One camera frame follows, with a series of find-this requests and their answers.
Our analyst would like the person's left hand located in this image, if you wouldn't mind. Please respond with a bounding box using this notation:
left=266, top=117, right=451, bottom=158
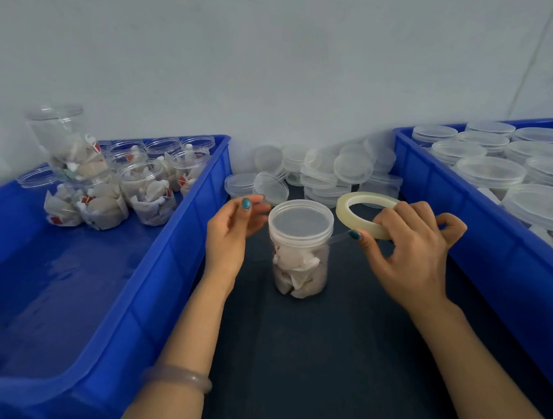
left=202, top=191, right=273, bottom=297

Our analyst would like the person's right hand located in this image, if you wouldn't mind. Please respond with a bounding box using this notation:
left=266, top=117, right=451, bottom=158
left=342, top=196, right=469, bottom=321

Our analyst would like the clear adhesive tape roll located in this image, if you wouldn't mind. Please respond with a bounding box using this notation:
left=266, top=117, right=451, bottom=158
left=329, top=190, right=401, bottom=250

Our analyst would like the person's left forearm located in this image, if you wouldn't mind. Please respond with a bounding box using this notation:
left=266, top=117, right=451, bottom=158
left=118, top=269, right=237, bottom=419

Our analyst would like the person's right forearm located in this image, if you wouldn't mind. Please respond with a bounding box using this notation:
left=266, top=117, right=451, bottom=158
left=396, top=295, right=553, bottom=419

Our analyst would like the lidded jar with paper packets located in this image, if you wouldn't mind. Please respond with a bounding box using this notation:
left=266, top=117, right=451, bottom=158
left=262, top=197, right=337, bottom=302

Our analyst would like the pile of clear plastic lids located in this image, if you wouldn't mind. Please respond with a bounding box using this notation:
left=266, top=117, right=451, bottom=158
left=223, top=125, right=407, bottom=214

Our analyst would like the blue plastic bin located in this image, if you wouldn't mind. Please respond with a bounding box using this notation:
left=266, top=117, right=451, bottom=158
left=0, top=119, right=236, bottom=419
left=375, top=106, right=553, bottom=403

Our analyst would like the group of open filled jars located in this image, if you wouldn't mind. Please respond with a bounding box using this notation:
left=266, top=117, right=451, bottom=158
left=13, top=99, right=218, bottom=239

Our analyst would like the group of closed clear jars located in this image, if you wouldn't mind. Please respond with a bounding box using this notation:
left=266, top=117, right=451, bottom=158
left=403, top=115, right=553, bottom=263

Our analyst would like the pale translucent bangle bracelet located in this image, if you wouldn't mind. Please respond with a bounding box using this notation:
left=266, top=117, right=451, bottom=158
left=140, top=362, right=214, bottom=396

